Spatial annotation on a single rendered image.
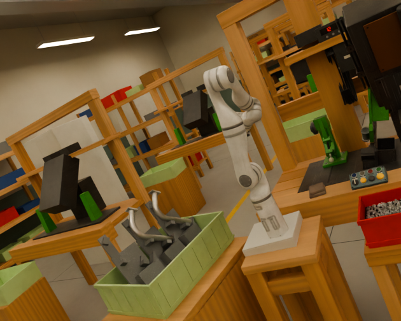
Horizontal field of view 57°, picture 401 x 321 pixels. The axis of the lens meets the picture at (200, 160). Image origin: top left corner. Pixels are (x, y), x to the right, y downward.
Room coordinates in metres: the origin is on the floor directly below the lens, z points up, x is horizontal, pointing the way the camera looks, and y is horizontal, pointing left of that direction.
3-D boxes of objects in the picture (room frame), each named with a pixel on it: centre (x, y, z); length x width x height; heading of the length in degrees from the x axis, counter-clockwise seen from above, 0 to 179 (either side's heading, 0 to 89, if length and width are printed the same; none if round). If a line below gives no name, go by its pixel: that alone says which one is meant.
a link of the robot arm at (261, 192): (1.50, -0.17, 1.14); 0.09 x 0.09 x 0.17; 55
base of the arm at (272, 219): (1.50, -0.17, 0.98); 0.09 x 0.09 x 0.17; 57
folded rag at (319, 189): (1.68, -0.45, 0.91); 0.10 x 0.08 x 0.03; 159
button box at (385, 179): (1.54, -0.65, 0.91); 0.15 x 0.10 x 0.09; 59
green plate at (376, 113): (1.68, -0.87, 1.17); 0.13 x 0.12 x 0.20; 59
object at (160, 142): (7.92, 0.98, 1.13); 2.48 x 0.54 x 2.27; 56
